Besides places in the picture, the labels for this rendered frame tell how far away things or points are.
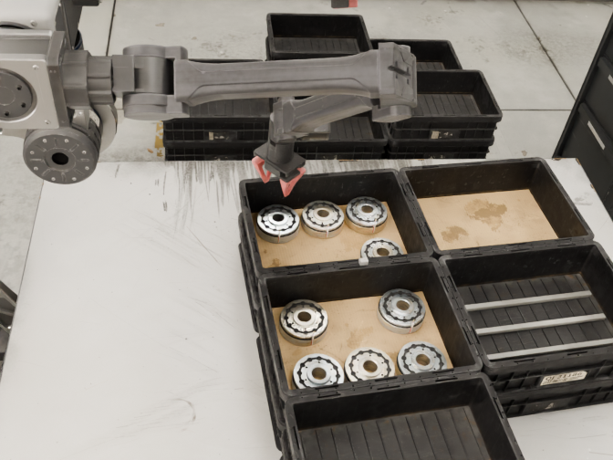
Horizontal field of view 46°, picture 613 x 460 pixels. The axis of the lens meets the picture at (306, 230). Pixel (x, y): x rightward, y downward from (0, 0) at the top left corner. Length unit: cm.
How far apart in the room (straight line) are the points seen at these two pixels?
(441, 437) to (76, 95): 91
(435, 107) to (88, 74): 191
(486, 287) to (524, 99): 229
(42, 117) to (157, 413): 73
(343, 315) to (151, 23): 284
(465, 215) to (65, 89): 112
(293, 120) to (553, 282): 77
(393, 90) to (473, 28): 340
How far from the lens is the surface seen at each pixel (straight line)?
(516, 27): 456
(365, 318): 160
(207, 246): 189
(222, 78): 109
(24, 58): 109
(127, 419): 161
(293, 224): 173
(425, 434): 147
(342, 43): 312
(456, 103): 288
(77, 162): 150
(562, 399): 170
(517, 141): 362
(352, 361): 149
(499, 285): 175
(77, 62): 110
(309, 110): 134
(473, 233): 185
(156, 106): 111
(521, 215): 194
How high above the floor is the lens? 208
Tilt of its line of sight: 45 degrees down
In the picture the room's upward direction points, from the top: 7 degrees clockwise
